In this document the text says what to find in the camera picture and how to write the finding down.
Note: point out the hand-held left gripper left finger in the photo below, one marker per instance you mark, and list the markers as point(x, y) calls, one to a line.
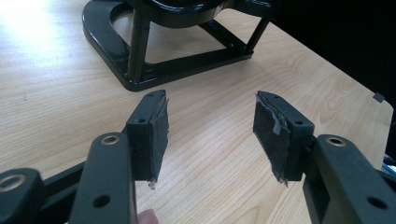
point(149, 140)

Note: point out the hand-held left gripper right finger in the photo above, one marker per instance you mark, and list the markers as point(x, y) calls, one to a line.
point(280, 140)

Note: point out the red and black two-tier rack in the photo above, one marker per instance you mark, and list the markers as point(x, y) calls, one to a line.
point(109, 53)

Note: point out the grey tape piece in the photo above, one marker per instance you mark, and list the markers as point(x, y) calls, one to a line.
point(379, 97)

